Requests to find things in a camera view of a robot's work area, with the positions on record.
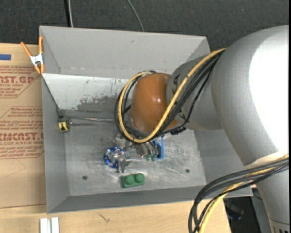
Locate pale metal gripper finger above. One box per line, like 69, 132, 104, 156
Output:
114, 153, 123, 173
122, 152, 132, 173

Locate blue clear glass thing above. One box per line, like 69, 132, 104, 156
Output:
103, 147, 125, 168

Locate green toy brick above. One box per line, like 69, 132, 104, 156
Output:
120, 173, 146, 189

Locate blue flat plastic piece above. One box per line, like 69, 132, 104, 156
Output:
154, 135, 165, 160

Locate yellow and black tape measure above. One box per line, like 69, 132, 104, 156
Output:
58, 118, 73, 133

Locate grey metal bin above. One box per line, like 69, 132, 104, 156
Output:
38, 25, 254, 215

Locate brown cardboard board red print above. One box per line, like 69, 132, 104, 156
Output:
0, 42, 48, 210

